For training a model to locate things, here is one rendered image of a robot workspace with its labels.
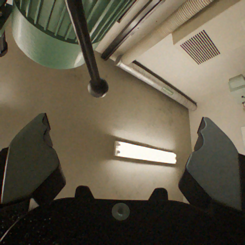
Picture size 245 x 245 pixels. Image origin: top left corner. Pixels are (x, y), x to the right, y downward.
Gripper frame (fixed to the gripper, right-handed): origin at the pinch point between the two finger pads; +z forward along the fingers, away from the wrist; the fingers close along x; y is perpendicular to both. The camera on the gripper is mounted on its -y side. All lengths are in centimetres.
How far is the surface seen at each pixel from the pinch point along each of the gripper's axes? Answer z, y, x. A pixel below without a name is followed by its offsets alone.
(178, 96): 242, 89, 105
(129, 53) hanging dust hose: 186, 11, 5
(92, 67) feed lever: 7.3, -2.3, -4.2
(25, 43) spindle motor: 13.5, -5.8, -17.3
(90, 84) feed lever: 10.3, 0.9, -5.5
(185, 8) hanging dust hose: 143, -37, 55
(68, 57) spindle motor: 15.4, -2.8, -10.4
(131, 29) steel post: 172, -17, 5
